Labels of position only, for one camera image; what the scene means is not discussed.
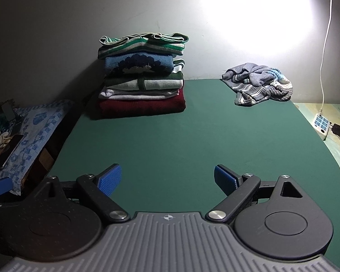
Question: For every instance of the white power strip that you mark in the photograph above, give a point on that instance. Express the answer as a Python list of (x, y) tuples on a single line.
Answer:
[(321, 124)]

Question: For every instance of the green white folded shirt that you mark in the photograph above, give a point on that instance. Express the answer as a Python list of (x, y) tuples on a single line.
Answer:
[(158, 82)]

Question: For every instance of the dark red folded sweater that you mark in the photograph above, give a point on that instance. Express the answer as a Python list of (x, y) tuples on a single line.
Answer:
[(141, 107)]

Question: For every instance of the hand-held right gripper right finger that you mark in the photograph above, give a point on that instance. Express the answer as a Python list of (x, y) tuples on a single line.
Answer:
[(225, 180)]

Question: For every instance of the black smartphone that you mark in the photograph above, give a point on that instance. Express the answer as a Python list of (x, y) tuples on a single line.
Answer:
[(10, 151)]

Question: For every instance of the blue patterned folded sweater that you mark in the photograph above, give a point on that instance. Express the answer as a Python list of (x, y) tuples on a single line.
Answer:
[(136, 63)]

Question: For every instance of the blue floral cloth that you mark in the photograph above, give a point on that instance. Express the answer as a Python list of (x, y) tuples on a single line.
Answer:
[(42, 127)]

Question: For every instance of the crumpled grey plaid garment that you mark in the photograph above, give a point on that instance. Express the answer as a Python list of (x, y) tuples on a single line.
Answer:
[(257, 85)]

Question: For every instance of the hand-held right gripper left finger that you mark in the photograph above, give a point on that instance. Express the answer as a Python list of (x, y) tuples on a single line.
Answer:
[(110, 180)]

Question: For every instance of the white folded garment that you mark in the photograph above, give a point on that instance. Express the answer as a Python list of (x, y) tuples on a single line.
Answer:
[(136, 95)]

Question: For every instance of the green white striped shirt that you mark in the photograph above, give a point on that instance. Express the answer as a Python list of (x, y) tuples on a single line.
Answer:
[(141, 45)]

